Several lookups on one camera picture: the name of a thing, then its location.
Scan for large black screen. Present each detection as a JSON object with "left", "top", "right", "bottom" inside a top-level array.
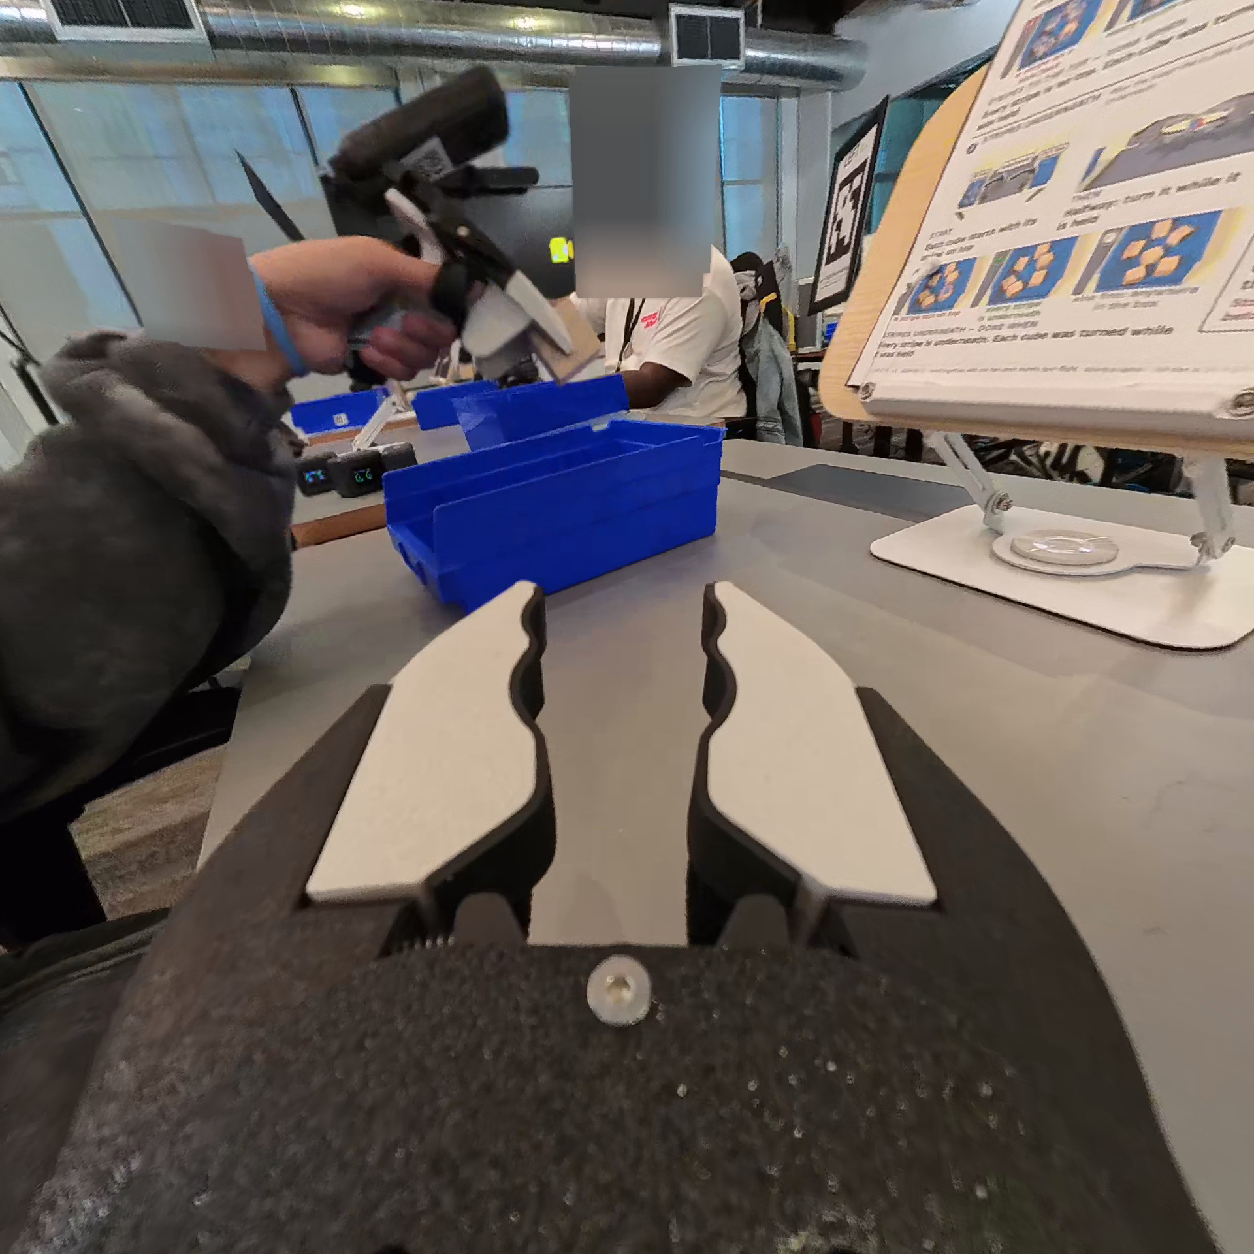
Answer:
[{"left": 321, "top": 181, "right": 579, "bottom": 296}]

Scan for wooden pole with black end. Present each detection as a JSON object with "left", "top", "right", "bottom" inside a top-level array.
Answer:
[{"left": 234, "top": 151, "right": 307, "bottom": 244}]

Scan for grey denim jacket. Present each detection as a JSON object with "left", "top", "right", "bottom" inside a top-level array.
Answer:
[{"left": 734, "top": 250, "right": 804, "bottom": 447}]

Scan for black digital timer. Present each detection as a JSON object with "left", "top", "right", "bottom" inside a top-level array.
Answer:
[{"left": 297, "top": 441, "right": 421, "bottom": 499}]

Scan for black framed marker sign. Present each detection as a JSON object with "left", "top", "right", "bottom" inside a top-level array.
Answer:
[{"left": 807, "top": 96, "right": 891, "bottom": 315}]

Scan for grey table with wooden edge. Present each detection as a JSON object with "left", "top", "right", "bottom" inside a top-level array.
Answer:
[{"left": 288, "top": 412, "right": 472, "bottom": 550}]

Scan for person's left forearm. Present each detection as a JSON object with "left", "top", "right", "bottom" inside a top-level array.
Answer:
[{"left": 0, "top": 329, "right": 300, "bottom": 824}]

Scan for wood and white document stand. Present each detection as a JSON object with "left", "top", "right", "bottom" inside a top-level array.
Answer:
[{"left": 818, "top": 0, "right": 1254, "bottom": 650}]

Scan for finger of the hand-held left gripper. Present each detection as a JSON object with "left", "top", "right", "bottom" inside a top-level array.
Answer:
[{"left": 501, "top": 271, "right": 578, "bottom": 356}]

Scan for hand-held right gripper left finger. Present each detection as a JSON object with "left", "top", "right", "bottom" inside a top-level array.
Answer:
[{"left": 303, "top": 580, "right": 558, "bottom": 947}]

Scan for person's legs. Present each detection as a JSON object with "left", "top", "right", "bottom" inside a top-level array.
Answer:
[{"left": 0, "top": 911, "right": 167, "bottom": 1254}]

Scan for blue plastic bin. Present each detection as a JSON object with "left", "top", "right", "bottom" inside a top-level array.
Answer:
[
  {"left": 291, "top": 387, "right": 388, "bottom": 435},
  {"left": 412, "top": 375, "right": 630, "bottom": 453},
  {"left": 383, "top": 420, "right": 727, "bottom": 611}
]

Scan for wooden cube with blue stripe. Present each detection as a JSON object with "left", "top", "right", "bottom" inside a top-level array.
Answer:
[{"left": 533, "top": 299, "right": 603, "bottom": 384}]

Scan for silver ceiling duct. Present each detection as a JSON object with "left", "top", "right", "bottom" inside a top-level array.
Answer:
[{"left": 0, "top": 0, "right": 867, "bottom": 90}]

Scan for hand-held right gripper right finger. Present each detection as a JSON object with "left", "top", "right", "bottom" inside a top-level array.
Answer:
[{"left": 685, "top": 580, "right": 940, "bottom": 950}]

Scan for white ceiling vent box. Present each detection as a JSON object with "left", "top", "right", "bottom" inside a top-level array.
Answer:
[
  {"left": 43, "top": 0, "right": 207, "bottom": 42},
  {"left": 669, "top": 5, "right": 746, "bottom": 69}
]

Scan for printed instruction sheet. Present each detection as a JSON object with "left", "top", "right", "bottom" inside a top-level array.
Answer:
[{"left": 846, "top": 0, "right": 1254, "bottom": 418}]

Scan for person's left hand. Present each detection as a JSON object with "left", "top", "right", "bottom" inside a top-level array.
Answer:
[{"left": 249, "top": 235, "right": 461, "bottom": 381}]

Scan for blue wristband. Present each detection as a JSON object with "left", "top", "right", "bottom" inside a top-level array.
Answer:
[{"left": 246, "top": 265, "right": 313, "bottom": 378}]

